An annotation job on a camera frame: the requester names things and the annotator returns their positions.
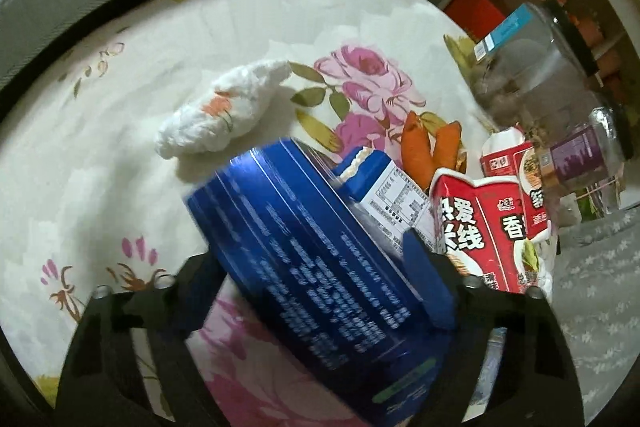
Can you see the clear jar with black lid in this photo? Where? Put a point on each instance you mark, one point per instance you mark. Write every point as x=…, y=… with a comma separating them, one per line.
x=540, y=82

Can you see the small red carton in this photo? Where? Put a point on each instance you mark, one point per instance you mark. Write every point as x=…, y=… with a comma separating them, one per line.
x=500, y=157

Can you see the glass jar with purple label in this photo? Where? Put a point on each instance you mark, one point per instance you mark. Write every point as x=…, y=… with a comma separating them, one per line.
x=575, y=157

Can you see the grey lace cloth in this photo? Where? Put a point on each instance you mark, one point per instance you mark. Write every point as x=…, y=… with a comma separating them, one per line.
x=600, y=307

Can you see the light blue carton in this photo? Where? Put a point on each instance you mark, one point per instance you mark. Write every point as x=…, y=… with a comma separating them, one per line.
x=510, y=27

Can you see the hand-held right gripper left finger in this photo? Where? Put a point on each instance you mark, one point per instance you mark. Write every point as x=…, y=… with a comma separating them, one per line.
x=195, y=292

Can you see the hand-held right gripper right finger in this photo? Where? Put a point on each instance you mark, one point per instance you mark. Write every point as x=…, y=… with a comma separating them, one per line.
x=425, y=277

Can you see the orange carrot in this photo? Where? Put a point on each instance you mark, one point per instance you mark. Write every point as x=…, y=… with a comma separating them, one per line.
x=445, y=144
x=415, y=147

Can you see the blue carton with white label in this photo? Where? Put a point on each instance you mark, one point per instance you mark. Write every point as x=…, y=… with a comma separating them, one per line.
x=385, y=197

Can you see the red box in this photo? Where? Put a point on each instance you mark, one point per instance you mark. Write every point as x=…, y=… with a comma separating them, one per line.
x=475, y=7

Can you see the dark blue printed box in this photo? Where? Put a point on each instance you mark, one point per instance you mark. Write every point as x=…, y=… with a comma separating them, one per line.
x=310, y=267

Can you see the crumpled white floral tissue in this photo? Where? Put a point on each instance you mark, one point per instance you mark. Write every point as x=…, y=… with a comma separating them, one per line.
x=220, y=112

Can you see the large red noodle package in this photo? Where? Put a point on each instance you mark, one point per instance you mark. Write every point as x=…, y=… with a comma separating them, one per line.
x=480, y=227

